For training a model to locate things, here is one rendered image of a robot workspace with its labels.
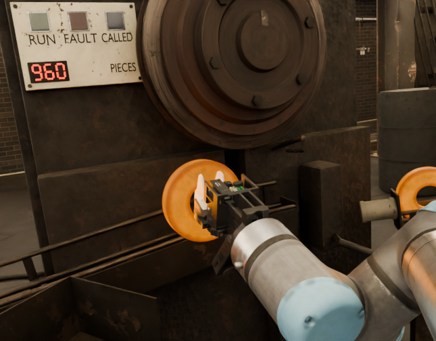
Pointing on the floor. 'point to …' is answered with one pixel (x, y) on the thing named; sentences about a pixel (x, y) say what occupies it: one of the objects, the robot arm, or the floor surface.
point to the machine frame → (149, 202)
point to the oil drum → (410, 134)
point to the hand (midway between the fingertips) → (202, 191)
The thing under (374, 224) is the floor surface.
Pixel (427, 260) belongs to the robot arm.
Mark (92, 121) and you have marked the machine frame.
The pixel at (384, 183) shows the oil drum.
